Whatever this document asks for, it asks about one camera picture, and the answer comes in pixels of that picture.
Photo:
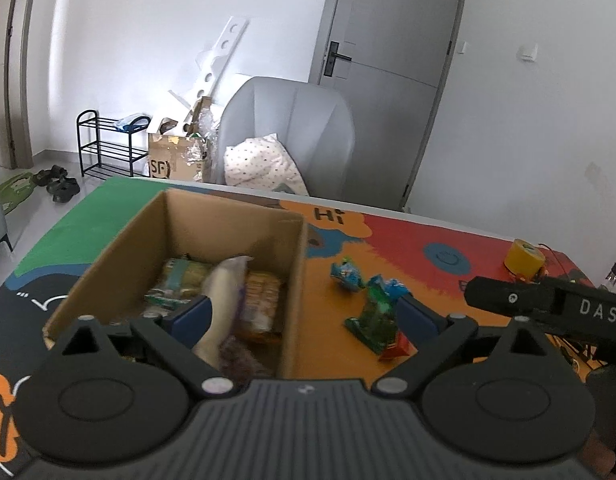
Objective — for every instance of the black door handle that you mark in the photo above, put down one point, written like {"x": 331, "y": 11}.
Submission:
{"x": 332, "y": 56}

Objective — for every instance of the black slippers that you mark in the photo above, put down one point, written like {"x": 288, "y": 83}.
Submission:
{"x": 57, "y": 183}

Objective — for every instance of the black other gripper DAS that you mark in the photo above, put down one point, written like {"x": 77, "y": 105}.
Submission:
{"x": 562, "y": 308}

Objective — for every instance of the yellow tape roll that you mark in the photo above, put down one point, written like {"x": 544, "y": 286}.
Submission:
{"x": 524, "y": 260}

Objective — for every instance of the grey armchair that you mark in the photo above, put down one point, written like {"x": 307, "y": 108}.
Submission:
{"x": 313, "y": 123}

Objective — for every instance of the green striped cracker pack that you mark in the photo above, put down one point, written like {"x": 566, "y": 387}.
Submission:
{"x": 180, "y": 281}

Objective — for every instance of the dark green snack bag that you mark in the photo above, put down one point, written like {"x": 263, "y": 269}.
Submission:
{"x": 376, "y": 325}

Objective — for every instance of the green candy wrapper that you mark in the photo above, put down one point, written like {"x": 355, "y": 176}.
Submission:
{"x": 399, "y": 348}

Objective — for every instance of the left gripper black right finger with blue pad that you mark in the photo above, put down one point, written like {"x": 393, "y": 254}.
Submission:
{"x": 504, "y": 395}

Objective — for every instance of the white wall switch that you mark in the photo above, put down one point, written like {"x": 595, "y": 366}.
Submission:
{"x": 528, "y": 53}

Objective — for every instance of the colourful cartoon table mat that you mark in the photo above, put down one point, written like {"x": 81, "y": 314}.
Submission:
{"x": 382, "y": 366}

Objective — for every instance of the blue small snack packet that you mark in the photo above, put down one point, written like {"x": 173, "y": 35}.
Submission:
{"x": 348, "y": 275}

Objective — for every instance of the white perforated board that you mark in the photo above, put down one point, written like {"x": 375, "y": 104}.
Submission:
{"x": 213, "y": 62}

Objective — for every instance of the green floor mat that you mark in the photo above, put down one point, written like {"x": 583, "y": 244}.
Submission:
{"x": 15, "y": 191}

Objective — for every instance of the black metal shoe rack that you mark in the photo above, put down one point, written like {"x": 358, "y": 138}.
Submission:
{"x": 106, "y": 150}

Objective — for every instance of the small amber glass bottle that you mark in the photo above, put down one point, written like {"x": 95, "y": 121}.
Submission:
{"x": 610, "y": 280}

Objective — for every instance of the white blue snack pouch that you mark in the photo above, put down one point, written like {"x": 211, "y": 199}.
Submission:
{"x": 223, "y": 287}

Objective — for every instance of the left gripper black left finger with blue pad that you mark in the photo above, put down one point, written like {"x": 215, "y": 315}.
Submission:
{"x": 110, "y": 393}

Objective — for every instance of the open brown cardboard box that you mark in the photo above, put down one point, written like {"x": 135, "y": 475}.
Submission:
{"x": 209, "y": 229}

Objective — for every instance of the white dotted pillow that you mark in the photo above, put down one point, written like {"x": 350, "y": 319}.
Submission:
{"x": 262, "y": 164}

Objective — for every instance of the torn cardboard box on floor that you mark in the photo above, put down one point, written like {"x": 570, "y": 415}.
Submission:
{"x": 174, "y": 157}

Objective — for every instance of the grey door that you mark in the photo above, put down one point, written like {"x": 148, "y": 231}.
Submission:
{"x": 401, "y": 55}

